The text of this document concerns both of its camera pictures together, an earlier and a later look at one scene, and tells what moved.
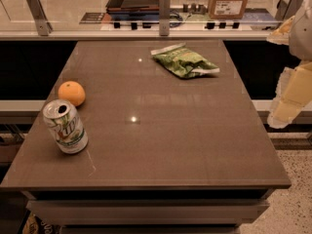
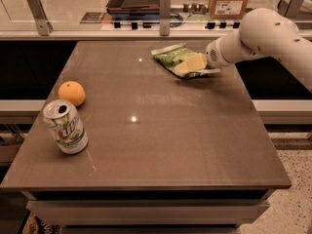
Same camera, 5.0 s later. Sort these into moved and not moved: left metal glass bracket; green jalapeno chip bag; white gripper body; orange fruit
Moved: white gripper body
Not moved: green jalapeno chip bag; left metal glass bracket; orange fruit
